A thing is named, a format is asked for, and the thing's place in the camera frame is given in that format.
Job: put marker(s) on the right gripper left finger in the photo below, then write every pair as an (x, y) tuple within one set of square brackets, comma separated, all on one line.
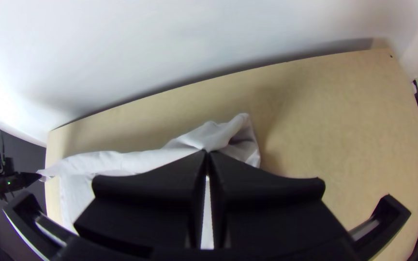
[(147, 214)]

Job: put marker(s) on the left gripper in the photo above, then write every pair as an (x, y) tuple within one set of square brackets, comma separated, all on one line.
[(6, 182)]

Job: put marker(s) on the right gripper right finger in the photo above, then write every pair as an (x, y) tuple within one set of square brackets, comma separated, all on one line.
[(274, 214)]

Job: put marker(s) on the grey t-shirt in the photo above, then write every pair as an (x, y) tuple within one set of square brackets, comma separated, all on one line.
[(122, 161)]

